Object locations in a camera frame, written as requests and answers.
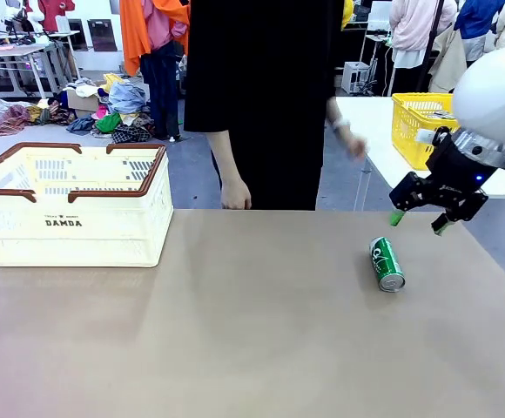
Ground grey metal desk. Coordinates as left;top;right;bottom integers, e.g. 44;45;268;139
0;42;70;100

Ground person's left forearm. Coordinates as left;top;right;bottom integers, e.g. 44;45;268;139
325;96;350;127

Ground brown basket handle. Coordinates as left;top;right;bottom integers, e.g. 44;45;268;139
0;142;83;204
67;143;169;205

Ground cardboard box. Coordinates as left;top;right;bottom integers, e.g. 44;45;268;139
66;88;102;113

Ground dark framed board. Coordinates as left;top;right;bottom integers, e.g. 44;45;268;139
86;18;119;53

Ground bystander in pink jacket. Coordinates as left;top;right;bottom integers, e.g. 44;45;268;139
388;0;459;70

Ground orange hanging garment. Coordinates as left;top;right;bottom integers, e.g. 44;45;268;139
119;0;192;78

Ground pink hanging garment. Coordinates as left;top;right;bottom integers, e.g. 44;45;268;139
141;0;188;52

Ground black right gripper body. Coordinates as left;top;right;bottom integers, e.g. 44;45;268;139
417;127;497;213

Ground pile of colourful clothes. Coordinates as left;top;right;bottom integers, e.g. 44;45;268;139
0;76;154;145

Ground beige coat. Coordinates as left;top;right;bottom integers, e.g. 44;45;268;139
428;28;470;95

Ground person in black dress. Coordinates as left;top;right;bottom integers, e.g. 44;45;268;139
182;0;345;212

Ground white side table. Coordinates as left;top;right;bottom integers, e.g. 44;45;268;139
334;95;505;210

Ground person's left hand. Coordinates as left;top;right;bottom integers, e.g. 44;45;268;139
341;130;369;162

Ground green drink can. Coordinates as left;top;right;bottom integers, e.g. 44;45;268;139
368;236;407;293

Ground yellow plastic basket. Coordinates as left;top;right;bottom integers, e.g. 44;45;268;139
391;92;461;171

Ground dark navy hanging trousers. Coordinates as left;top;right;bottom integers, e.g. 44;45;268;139
140;41;183;141

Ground cream plastic shopping basket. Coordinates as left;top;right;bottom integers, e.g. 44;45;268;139
0;142;175;268

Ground white box device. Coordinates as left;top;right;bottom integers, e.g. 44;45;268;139
341;60;372;96

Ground person's right hand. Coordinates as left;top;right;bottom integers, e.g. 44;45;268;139
220;178;253;212

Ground person's right forearm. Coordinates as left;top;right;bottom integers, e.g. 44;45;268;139
204;129;247;186

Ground bystander in blue jacket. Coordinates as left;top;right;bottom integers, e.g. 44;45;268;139
454;0;505;63

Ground red hanging garment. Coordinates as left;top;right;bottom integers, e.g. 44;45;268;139
37;0;76;34

